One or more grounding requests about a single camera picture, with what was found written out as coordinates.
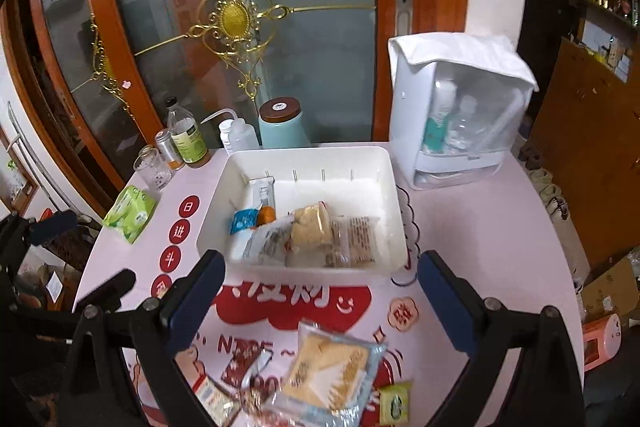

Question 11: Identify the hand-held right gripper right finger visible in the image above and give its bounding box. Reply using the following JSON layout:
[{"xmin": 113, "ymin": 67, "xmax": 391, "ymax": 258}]
[{"xmin": 417, "ymin": 249, "xmax": 587, "ymax": 427}]

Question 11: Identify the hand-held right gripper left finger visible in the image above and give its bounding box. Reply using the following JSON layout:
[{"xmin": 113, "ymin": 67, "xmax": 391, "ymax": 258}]
[{"xmin": 59, "ymin": 249, "xmax": 227, "ymax": 427}]

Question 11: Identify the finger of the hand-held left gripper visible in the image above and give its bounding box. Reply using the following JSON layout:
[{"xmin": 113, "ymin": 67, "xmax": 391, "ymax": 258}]
[
  {"xmin": 10, "ymin": 209, "xmax": 79, "ymax": 253},
  {"xmin": 75, "ymin": 269, "xmax": 137, "ymax": 315}
]

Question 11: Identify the dark brown snack packet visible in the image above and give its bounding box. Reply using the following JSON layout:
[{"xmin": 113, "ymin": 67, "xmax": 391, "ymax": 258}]
[{"xmin": 220, "ymin": 347, "xmax": 273, "ymax": 390}]

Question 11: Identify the blue snack packet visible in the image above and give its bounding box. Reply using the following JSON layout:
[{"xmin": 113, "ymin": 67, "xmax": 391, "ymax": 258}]
[{"xmin": 230, "ymin": 209, "xmax": 261, "ymax": 235}]

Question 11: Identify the white grey snack packet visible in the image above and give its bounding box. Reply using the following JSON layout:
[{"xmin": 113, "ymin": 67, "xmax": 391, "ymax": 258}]
[{"xmin": 242, "ymin": 214, "xmax": 296, "ymax": 265}]

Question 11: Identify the beige barcode snack packet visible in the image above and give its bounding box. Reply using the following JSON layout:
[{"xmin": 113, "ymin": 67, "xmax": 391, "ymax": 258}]
[{"xmin": 192, "ymin": 374, "xmax": 241, "ymax": 425}]

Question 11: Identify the clear cracker packet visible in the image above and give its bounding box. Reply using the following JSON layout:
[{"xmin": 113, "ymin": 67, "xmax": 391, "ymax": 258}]
[{"xmin": 327, "ymin": 214, "xmax": 381, "ymax": 269}]

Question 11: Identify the small green snack packet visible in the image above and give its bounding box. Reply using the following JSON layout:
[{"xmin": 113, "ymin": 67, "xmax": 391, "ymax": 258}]
[{"xmin": 377, "ymin": 381, "xmax": 413, "ymax": 426}]

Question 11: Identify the clear-wrapped nut candy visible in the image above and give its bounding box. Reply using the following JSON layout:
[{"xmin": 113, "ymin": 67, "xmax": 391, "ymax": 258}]
[{"xmin": 240, "ymin": 387, "xmax": 271, "ymax": 423}]

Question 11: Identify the white stick snack packet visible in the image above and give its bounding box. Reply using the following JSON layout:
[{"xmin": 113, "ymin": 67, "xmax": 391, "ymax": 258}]
[{"xmin": 248, "ymin": 176, "xmax": 277, "ymax": 212}]

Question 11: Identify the clear packet of yellow puffs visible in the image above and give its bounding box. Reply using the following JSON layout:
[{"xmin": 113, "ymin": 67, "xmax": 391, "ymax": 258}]
[{"xmin": 290, "ymin": 202, "xmax": 335, "ymax": 253}]

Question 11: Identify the large yellow cake packet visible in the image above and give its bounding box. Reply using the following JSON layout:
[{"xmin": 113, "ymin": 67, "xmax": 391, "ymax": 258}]
[{"xmin": 262, "ymin": 319, "xmax": 388, "ymax": 427}]

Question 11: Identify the white plastic tray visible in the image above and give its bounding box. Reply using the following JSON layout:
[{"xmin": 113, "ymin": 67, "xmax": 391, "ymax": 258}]
[{"xmin": 196, "ymin": 145, "xmax": 409, "ymax": 279}]

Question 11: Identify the wooden framed picture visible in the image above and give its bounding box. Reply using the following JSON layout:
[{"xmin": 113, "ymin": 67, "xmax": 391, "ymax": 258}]
[{"xmin": 0, "ymin": 127, "xmax": 41, "ymax": 214}]

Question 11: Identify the green tissue pack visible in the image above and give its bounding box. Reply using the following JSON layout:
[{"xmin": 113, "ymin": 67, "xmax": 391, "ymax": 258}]
[{"xmin": 102, "ymin": 186, "xmax": 157, "ymax": 244}]

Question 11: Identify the clear glass cup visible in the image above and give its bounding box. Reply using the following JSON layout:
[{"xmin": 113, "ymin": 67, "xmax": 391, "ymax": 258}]
[{"xmin": 133, "ymin": 145, "xmax": 172, "ymax": 190}]

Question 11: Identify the small glass jar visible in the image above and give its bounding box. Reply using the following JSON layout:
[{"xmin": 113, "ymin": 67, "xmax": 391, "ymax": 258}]
[{"xmin": 154, "ymin": 130, "xmax": 185, "ymax": 171}]

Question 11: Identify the white storage box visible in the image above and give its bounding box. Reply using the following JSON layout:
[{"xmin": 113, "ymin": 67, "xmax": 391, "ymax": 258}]
[{"xmin": 388, "ymin": 34, "xmax": 540, "ymax": 191}]

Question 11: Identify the pink plastic box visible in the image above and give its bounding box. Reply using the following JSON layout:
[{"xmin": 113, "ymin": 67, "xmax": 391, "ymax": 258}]
[{"xmin": 582, "ymin": 314, "xmax": 623, "ymax": 370}]

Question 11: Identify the glass bottle with green label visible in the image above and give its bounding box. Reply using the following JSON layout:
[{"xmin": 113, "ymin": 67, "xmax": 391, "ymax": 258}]
[{"xmin": 166, "ymin": 97, "xmax": 209, "ymax": 168}]

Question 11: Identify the white pill bottle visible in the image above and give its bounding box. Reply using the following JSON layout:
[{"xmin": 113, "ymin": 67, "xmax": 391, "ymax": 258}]
[{"xmin": 220, "ymin": 120, "xmax": 236, "ymax": 156}]

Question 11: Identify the clear squeeze wash bottle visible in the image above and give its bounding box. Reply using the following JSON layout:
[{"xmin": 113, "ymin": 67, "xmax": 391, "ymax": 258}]
[{"xmin": 201, "ymin": 108, "xmax": 258, "ymax": 152}]

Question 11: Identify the cardboard box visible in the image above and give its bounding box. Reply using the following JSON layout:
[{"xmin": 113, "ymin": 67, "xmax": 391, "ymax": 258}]
[{"xmin": 582, "ymin": 252, "xmax": 640, "ymax": 323}]

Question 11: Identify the small clear bottle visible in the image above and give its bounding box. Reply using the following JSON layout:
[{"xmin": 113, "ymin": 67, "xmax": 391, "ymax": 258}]
[{"xmin": 452, "ymin": 94, "xmax": 481, "ymax": 148}]

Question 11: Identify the glass door with gold ornament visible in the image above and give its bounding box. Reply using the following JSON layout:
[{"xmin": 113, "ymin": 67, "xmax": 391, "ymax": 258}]
[
  {"xmin": 15, "ymin": 0, "xmax": 166, "ymax": 188},
  {"xmin": 75, "ymin": 0, "xmax": 471, "ymax": 148}
]

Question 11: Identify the teal tube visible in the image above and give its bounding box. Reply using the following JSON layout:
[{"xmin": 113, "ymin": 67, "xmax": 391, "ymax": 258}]
[{"xmin": 422, "ymin": 79, "xmax": 458, "ymax": 152}]

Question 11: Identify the teal canister with brown lid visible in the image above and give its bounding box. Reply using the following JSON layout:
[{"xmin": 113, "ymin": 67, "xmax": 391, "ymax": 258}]
[{"xmin": 258, "ymin": 97, "xmax": 311, "ymax": 148}]

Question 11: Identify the wooden shelf cabinet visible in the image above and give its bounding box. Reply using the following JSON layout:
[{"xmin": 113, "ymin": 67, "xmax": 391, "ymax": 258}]
[{"xmin": 527, "ymin": 0, "xmax": 640, "ymax": 273}]

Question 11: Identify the white cloth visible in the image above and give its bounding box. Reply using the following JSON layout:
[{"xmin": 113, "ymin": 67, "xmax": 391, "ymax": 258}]
[{"xmin": 388, "ymin": 34, "xmax": 540, "ymax": 92}]

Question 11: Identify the metal door handle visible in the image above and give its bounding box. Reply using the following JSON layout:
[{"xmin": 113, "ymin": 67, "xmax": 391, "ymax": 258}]
[{"xmin": 395, "ymin": 0, "xmax": 413, "ymax": 36}]

